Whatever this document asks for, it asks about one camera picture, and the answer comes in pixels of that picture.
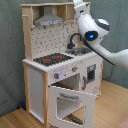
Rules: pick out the stove knob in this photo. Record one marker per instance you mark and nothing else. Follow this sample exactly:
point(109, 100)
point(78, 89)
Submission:
point(74, 69)
point(56, 75)

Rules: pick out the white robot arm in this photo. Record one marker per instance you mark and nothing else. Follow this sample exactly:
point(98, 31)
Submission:
point(94, 31)

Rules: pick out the grey range hood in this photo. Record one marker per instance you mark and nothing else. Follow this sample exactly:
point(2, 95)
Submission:
point(48, 18)

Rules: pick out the wooden toy kitchen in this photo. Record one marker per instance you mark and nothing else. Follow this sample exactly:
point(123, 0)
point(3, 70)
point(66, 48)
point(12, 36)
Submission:
point(62, 77)

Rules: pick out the grey toy sink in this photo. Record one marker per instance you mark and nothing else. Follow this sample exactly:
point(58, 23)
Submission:
point(78, 51)

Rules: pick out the white oven door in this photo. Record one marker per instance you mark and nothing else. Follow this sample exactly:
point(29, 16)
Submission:
point(63, 102)

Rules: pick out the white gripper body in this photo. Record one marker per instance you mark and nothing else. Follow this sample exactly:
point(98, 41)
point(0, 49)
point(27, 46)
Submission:
point(80, 8)

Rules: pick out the right stove knob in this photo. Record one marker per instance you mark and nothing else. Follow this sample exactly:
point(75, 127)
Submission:
point(74, 69)

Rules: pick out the left stove knob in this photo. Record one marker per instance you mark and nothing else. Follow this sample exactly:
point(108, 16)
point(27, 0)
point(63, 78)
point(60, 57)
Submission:
point(56, 75)

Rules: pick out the white fridge door dispenser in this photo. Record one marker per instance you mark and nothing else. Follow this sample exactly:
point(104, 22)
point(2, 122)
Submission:
point(91, 75)

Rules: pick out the black stovetop red burners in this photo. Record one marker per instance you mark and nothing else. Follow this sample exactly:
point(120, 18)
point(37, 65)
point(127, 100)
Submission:
point(52, 59)

